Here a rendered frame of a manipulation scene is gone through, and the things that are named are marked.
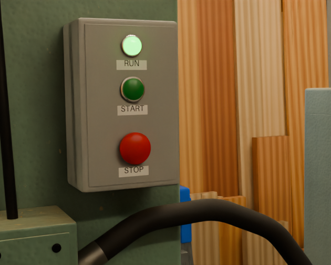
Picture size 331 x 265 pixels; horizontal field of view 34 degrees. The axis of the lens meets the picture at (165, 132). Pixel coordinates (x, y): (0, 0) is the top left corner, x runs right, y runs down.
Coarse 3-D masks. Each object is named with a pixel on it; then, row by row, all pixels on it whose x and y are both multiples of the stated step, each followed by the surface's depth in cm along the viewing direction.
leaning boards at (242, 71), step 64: (192, 0) 203; (256, 0) 218; (320, 0) 232; (192, 64) 204; (256, 64) 218; (320, 64) 232; (192, 128) 204; (256, 128) 218; (192, 192) 204; (256, 192) 212; (256, 256) 197
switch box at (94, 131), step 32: (64, 32) 53; (96, 32) 49; (128, 32) 51; (160, 32) 52; (64, 64) 54; (96, 64) 50; (160, 64) 52; (96, 96) 50; (160, 96) 52; (96, 128) 50; (128, 128) 51; (160, 128) 53; (96, 160) 50; (160, 160) 53
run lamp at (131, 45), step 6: (126, 36) 50; (132, 36) 50; (126, 42) 50; (132, 42) 50; (138, 42) 50; (126, 48) 50; (132, 48) 50; (138, 48) 50; (126, 54) 50; (132, 54) 50; (138, 54) 51
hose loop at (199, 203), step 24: (144, 216) 54; (168, 216) 55; (192, 216) 56; (216, 216) 58; (240, 216) 59; (264, 216) 61; (96, 240) 53; (120, 240) 53; (288, 240) 62; (96, 264) 52; (288, 264) 64; (312, 264) 65
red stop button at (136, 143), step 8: (128, 136) 50; (136, 136) 51; (144, 136) 51; (120, 144) 50; (128, 144) 50; (136, 144) 51; (144, 144) 51; (120, 152) 50; (128, 152) 50; (136, 152) 51; (144, 152) 51; (128, 160) 51; (136, 160) 51; (144, 160) 51
